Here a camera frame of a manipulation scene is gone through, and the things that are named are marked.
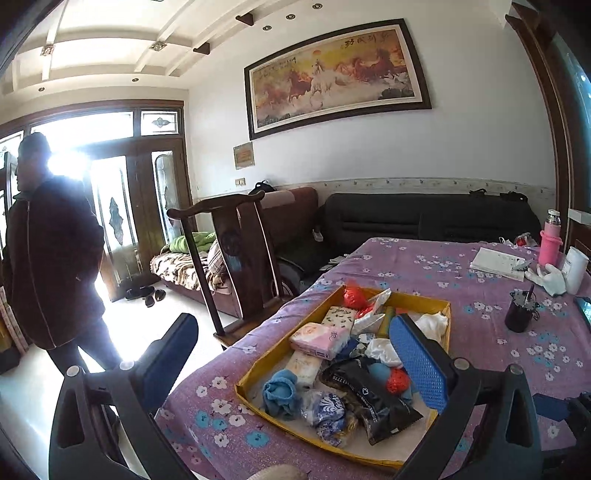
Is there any green cloth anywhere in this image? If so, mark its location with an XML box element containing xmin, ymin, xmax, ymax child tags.
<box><xmin>168</xmin><ymin>232</ymin><xmax>218</xmax><ymax>254</ymax></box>

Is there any yellow cardboard tray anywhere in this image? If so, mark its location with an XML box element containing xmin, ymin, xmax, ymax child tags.
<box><xmin>235</xmin><ymin>285</ymin><xmax>452</xmax><ymax>469</ymax></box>

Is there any white plastic jar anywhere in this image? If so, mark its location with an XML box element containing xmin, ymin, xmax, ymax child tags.
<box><xmin>561</xmin><ymin>246</ymin><xmax>589</xmax><ymax>295</ymax></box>

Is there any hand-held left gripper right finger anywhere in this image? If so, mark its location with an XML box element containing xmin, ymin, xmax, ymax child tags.
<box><xmin>389</xmin><ymin>314</ymin><xmax>542</xmax><ymax>480</ymax></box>

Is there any framed horse painting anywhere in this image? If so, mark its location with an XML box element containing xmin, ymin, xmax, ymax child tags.
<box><xmin>244</xmin><ymin>18</ymin><xmax>432</xmax><ymax>140</ymax></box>

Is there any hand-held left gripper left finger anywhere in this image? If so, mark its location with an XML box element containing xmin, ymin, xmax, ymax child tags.
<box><xmin>48</xmin><ymin>313</ymin><xmax>199</xmax><ymax>480</ymax></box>

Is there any light blue towel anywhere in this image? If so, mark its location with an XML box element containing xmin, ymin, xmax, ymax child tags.
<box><xmin>263</xmin><ymin>370</ymin><xmax>301</xmax><ymax>421</ymax></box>

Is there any red plastic bag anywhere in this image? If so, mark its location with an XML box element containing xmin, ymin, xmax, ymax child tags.
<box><xmin>342</xmin><ymin>285</ymin><xmax>370</xmax><ymax>309</ymax></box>

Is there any pink tissue pack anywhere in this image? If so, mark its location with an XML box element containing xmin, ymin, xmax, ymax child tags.
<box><xmin>289</xmin><ymin>322</ymin><xmax>352</xmax><ymax>360</ymax></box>

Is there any white plastic bag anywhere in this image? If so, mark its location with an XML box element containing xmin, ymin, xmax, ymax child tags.
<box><xmin>365</xmin><ymin>338</ymin><xmax>402</xmax><ymax>367</ymax></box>

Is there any colourful sponge pack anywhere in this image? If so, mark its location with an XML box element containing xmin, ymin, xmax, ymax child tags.
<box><xmin>381</xmin><ymin>308</ymin><xmax>407</xmax><ymax>335</ymax></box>

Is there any pink thermos bottle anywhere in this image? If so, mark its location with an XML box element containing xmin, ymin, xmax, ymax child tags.
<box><xmin>539</xmin><ymin>209</ymin><xmax>563</xmax><ymax>267</ymax></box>

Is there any white clear-wrapped tissue pack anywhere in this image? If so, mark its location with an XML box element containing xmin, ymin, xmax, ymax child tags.
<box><xmin>285</xmin><ymin>351</ymin><xmax>324</xmax><ymax>388</ymax></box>

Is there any dark wooden chair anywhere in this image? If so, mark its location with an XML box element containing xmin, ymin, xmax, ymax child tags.
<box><xmin>166</xmin><ymin>193</ymin><xmax>289</xmax><ymax>349</ymax></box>

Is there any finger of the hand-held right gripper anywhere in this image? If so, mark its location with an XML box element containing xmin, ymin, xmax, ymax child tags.
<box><xmin>533</xmin><ymin>393</ymin><xmax>571</xmax><ymax>422</ymax></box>

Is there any small framed certificate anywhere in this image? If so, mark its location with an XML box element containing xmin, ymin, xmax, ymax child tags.
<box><xmin>233</xmin><ymin>142</ymin><xmax>256</xmax><ymax>170</ymax></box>

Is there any red white snack packet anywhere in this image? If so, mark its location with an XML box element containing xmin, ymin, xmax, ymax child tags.
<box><xmin>353</xmin><ymin>288</ymin><xmax>393</xmax><ymax>333</ymax></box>

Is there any paper notebook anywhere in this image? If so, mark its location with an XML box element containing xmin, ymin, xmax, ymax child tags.
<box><xmin>470</xmin><ymin>247</ymin><xmax>532</xmax><ymax>281</ymax></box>

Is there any black electric motor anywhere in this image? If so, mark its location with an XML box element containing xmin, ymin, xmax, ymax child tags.
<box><xmin>504</xmin><ymin>284</ymin><xmax>540</xmax><ymax>333</ymax></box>

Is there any lemon print tissue pack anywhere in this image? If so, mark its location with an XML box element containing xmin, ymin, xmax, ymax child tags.
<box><xmin>321</xmin><ymin>306</ymin><xmax>358</xmax><ymax>330</ymax></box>

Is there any patterned blanket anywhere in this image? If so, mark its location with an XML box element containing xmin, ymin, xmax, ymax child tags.
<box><xmin>150</xmin><ymin>240</ymin><xmax>232</xmax><ymax>294</ymax></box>

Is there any black sofa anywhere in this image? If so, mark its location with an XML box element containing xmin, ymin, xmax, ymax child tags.
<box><xmin>277</xmin><ymin>193</ymin><xmax>542</xmax><ymax>278</ymax></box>

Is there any blue floral tissue pack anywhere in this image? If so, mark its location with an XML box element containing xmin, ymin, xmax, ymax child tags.
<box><xmin>302</xmin><ymin>390</ymin><xmax>358</xmax><ymax>448</ymax></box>

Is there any white glove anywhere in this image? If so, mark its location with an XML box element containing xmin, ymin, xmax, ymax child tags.
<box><xmin>525</xmin><ymin>264</ymin><xmax>568</xmax><ymax>296</ymax></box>

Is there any wooden glass door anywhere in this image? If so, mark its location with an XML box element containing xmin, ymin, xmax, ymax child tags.
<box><xmin>90</xmin><ymin>108</ymin><xmax>192</xmax><ymax>301</ymax></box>

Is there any black packet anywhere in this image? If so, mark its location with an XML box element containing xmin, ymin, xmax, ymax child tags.
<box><xmin>318</xmin><ymin>359</ymin><xmax>423</xmax><ymax>446</ymax></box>

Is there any purple floral tablecloth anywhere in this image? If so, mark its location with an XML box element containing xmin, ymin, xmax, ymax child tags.
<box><xmin>154</xmin><ymin>237</ymin><xmax>591</xmax><ymax>480</ymax></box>

